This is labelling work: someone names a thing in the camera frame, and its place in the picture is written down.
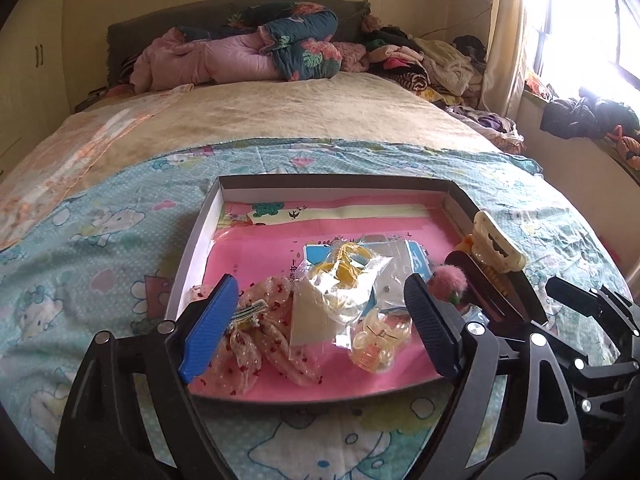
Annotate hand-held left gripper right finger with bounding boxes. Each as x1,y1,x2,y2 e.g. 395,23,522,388
395,274,587,480

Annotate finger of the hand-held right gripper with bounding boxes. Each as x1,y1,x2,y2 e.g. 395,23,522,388
545,276,640,342
557,342,640,428

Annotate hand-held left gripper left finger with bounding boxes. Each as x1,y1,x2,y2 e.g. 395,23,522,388
54,274,240,480

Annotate pink pompom hair clip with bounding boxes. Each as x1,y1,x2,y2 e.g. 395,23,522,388
427,264,471,307

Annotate clear plastic bag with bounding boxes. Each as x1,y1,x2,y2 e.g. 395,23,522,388
370,237,432,313

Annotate clear yellow claw clip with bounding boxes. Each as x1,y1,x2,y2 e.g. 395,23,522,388
348,308,412,372

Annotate brown oval hair clip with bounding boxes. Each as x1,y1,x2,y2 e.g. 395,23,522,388
445,252,548,328

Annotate pink lace bow hair clip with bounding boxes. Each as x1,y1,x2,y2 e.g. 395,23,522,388
189,275,326,396

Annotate cream claw clip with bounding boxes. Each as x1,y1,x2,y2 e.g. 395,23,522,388
452,210,529,274

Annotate bag of yellow hair rings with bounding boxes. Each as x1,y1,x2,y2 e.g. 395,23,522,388
291,241,396,348

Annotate grey cardboard box tray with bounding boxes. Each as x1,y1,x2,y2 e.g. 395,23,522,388
165,175,551,406

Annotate dark jacket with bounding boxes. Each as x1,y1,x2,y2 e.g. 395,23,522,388
540,87,640,141

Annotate crumpled purple white cloth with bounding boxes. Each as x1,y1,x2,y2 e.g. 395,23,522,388
445,105,528,156

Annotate orange floral cloth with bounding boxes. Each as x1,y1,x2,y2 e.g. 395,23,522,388
0,84,193,251

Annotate beige bed blanket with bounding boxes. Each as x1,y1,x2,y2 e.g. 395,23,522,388
65,71,506,196

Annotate pile of clothes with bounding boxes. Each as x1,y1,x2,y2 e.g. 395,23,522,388
360,12,488,108

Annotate cream curtain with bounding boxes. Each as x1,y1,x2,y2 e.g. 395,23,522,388
477,0,531,121

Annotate pink quilt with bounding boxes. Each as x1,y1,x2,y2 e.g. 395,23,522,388
131,27,296,93

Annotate window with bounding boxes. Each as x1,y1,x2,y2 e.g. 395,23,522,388
520,0,640,92

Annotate pink fleece garment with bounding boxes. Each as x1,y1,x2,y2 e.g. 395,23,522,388
332,42,372,75

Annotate grey bed headboard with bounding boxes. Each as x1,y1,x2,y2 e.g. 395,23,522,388
106,0,372,86

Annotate cream wardrobe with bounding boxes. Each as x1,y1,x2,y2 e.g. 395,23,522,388
0,0,68,176

